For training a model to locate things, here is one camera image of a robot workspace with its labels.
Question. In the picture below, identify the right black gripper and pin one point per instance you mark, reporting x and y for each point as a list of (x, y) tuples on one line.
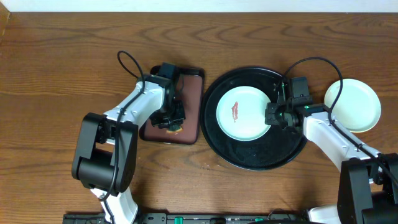
[(270, 119)]

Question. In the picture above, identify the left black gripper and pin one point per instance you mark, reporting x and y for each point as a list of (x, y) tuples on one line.
[(170, 117)]

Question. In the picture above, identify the green yellow sponge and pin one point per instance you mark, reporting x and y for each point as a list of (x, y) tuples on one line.
[(174, 129)]

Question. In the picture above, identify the green plate with stain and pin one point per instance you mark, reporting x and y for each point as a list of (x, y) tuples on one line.
[(358, 108)]

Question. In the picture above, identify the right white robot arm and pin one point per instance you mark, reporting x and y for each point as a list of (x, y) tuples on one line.
[(367, 191)]

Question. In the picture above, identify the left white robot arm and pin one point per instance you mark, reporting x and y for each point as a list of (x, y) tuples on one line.
[(105, 155)]

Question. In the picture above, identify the round black tray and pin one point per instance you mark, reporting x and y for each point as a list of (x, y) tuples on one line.
[(274, 149)]

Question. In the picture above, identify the rectangular black water tray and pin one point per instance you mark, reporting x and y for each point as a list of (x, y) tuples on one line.
[(189, 91)]

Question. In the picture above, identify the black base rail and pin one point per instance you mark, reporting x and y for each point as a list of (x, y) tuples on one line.
[(163, 218)]

